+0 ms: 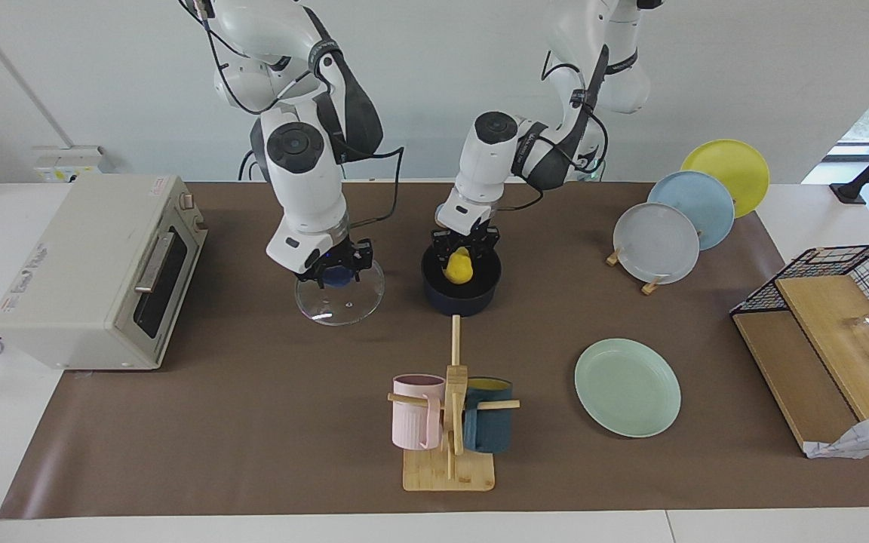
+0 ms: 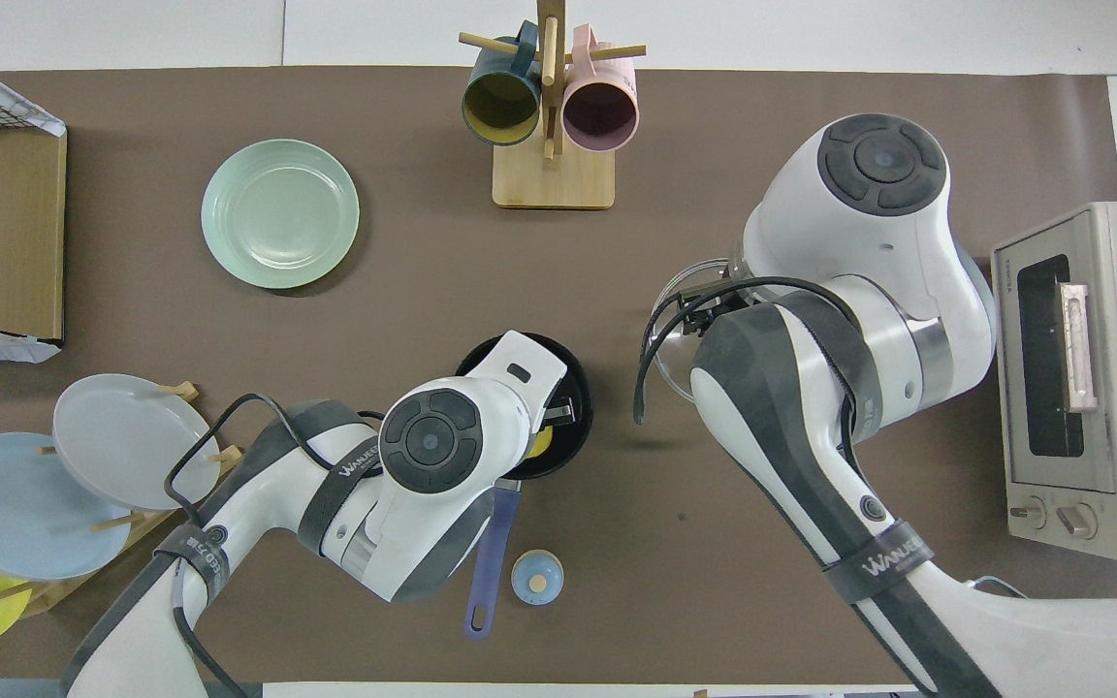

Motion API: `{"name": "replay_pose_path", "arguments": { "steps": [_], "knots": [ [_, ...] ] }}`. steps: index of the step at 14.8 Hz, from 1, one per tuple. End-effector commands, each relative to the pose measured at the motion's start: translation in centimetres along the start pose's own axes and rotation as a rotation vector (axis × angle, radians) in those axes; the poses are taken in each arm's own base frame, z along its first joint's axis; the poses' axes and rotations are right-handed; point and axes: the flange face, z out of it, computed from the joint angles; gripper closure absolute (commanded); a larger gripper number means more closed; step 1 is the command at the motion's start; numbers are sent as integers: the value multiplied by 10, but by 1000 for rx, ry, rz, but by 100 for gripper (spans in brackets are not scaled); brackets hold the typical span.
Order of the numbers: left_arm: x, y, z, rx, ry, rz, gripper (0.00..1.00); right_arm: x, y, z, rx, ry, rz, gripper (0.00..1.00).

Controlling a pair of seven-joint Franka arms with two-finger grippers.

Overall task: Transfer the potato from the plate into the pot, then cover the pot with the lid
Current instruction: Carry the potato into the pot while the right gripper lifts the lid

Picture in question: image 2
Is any mint green plate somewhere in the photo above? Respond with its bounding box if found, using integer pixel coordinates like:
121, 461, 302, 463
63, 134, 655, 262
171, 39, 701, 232
201, 139, 361, 290

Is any wooden mug tree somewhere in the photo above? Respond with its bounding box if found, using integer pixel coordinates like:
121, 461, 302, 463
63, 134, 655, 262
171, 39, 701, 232
459, 0, 648, 210

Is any wooden shelf unit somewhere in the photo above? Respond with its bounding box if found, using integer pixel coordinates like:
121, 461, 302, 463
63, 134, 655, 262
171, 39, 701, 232
0, 73, 67, 342

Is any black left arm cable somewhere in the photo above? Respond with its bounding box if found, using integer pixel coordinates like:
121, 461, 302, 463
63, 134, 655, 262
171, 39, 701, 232
164, 393, 385, 698

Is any grey plate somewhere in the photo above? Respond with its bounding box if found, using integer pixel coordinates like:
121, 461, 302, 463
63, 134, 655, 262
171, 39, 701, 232
52, 373, 222, 512

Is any dark teal mug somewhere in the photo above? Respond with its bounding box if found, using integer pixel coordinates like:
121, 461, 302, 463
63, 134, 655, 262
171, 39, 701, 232
462, 21, 543, 147

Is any wooden plate rack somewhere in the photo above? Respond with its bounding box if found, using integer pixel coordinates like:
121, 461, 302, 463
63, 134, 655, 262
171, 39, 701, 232
0, 381, 245, 618

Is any brown table mat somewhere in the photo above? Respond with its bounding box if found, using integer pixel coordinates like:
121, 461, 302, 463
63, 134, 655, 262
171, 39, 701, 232
0, 66, 1117, 684

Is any light blue plate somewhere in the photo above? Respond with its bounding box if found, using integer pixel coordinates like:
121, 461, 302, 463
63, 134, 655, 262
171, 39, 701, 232
0, 431, 133, 582

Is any pink ribbed mug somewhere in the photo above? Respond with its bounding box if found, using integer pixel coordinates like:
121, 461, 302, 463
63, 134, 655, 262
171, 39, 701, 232
561, 23, 640, 153

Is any dark blue saucepan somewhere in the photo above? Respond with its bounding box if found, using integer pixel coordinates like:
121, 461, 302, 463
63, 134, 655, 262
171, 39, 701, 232
455, 332, 594, 641

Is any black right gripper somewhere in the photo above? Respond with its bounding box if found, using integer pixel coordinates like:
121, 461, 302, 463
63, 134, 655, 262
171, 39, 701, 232
680, 276, 749, 335

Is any glass lid with blue knob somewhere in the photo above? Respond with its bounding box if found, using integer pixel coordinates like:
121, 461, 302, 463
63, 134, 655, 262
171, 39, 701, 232
649, 257, 749, 403

